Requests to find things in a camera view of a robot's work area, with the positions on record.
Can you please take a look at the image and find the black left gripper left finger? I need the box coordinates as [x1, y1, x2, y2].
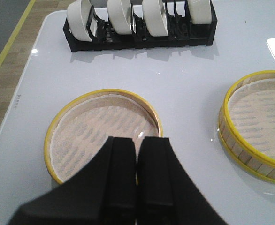
[9, 137, 137, 225]

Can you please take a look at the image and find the black dish rack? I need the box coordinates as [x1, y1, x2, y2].
[63, 0, 217, 53]

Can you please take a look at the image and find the bamboo steamer drawer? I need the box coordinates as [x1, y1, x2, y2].
[218, 70, 275, 184]
[44, 89, 163, 184]

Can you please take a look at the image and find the white bowl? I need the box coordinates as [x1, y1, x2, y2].
[67, 0, 92, 42]
[187, 0, 212, 25]
[107, 0, 132, 35]
[142, 0, 168, 37]

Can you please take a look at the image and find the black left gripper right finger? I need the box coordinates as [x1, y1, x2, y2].
[137, 137, 226, 225]

